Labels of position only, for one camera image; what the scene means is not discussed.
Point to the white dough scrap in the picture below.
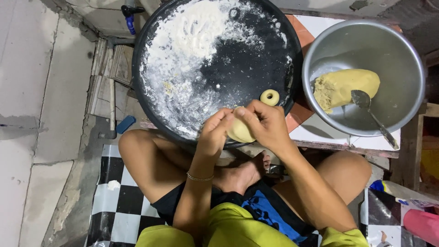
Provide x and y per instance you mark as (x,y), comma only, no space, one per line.
(113,185)

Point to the pile of white flour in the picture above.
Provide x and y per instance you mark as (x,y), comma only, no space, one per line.
(192,55)

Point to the stack of grey tiles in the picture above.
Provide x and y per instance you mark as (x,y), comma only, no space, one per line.
(109,80)

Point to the round black tray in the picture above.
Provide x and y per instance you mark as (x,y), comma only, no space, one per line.
(219,68)

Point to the black and white checkered mat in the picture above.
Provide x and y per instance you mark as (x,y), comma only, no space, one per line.
(120,205)

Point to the yellow dough lump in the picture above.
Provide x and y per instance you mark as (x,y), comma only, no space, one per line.
(343,87)

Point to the person's right hand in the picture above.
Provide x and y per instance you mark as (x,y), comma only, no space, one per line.
(270,129)

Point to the person's left hand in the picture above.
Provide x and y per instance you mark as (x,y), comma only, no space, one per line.
(213,134)

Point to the blue valve tap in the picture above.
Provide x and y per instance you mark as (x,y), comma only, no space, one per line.
(130,16)

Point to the yellow dough piece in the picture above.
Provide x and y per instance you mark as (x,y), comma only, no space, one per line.
(240,130)

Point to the large metal bowl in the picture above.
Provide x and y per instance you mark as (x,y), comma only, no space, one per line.
(364,77)

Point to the low tiled wooden table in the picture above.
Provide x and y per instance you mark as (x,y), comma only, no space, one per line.
(329,137)

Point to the metal spoon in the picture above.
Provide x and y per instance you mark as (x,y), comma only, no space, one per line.
(372,115)

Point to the black and blue shorts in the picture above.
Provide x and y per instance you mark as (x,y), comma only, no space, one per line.
(247,209)

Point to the pink cloth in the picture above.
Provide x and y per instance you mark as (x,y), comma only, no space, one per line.
(422,225)

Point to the person's legs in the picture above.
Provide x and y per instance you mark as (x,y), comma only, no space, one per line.
(240,171)

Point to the yellow-green shirt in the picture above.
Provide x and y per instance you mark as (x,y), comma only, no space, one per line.
(240,230)

